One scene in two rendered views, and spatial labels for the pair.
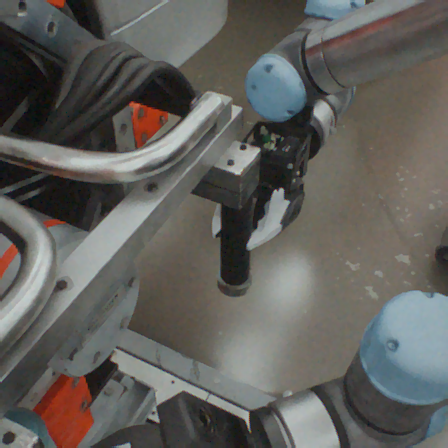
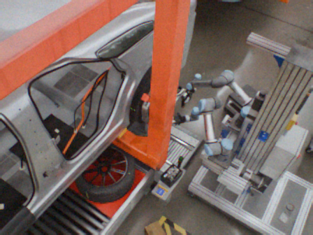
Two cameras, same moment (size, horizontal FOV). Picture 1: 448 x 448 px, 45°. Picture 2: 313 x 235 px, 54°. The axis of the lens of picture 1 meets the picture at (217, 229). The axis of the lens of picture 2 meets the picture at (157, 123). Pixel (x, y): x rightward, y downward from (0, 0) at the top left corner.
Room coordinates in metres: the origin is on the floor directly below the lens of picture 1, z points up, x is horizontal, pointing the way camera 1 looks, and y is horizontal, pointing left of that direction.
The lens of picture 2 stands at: (-1.96, 0.16, 3.41)
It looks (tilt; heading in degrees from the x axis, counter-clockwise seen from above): 52 degrees down; 2
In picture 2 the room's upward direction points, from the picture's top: 5 degrees clockwise
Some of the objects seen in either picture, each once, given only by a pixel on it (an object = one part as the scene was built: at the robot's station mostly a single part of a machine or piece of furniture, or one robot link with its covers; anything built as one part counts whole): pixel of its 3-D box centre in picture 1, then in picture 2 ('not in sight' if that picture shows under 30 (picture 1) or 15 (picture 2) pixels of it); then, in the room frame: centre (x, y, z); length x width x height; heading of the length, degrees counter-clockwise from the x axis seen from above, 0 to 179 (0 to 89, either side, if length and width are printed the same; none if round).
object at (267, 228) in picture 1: (269, 212); not in sight; (0.45, -0.06, 0.85); 0.09 x 0.03 x 0.06; 162
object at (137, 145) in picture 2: not in sight; (130, 138); (-0.06, 0.50, 0.69); 0.52 x 0.17 x 0.35; 63
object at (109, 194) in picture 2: not in sight; (105, 171); (-0.33, 0.75, 0.39); 0.66 x 0.66 x 0.24
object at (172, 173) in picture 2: not in sight; (171, 175); (-0.35, 0.02, 0.51); 0.20 x 0.14 x 0.13; 145
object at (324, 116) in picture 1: (305, 127); not in sight; (0.63, -0.12, 0.85); 0.08 x 0.05 x 0.08; 63
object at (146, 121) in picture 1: (130, 110); not in sight; (0.67, 0.13, 0.85); 0.09 x 0.08 x 0.07; 153
